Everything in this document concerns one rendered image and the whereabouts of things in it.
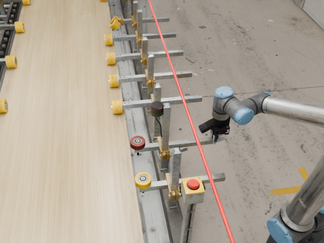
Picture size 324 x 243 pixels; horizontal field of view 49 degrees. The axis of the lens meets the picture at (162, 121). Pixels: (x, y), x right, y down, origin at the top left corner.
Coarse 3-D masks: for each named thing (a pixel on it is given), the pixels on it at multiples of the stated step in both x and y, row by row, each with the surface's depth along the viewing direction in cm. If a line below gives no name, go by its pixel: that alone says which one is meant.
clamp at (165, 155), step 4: (160, 136) 193; (160, 140) 191; (160, 144) 189; (160, 148) 187; (168, 148) 187; (160, 152) 187; (164, 152) 185; (168, 152) 186; (160, 156) 186; (164, 156) 185; (168, 156) 186
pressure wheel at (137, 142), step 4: (136, 136) 188; (140, 136) 188; (132, 140) 186; (136, 140) 185; (140, 140) 186; (144, 140) 186; (132, 144) 184; (136, 144) 184; (140, 144) 184; (144, 144) 185; (136, 148) 184; (140, 148) 185
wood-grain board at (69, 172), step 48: (48, 0) 307; (96, 0) 310; (48, 48) 251; (96, 48) 252; (0, 96) 210; (48, 96) 211; (96, 96) 212; (0, 144) 182; (48, 144) 183; (96, 144) 184; (0, 192) 160; (48, 192) 161; (96, 192) 162; (0, 240) 143; (48, 240) 144; (96, 240) 144
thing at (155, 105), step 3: (153, 102) 167; (156, 102) 167; (159, 102) 167; (153, 105) 166; (156, 105) 166; (159, 105) 166; (156, 108) 164; (159, 108) 164; (162, 114) 169; (162, 117) 170; (159, 123) 174
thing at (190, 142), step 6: (204, 138) 195; (210, 138) 195; (150, 144) 190; (156, 144) 190; (174, 144) 191; (180, 144) 191; (186, 144) 192; (192, 144) 193; (204, 144) 195; (138, 150) 189; (144, 150) 190; (150, 150) 191
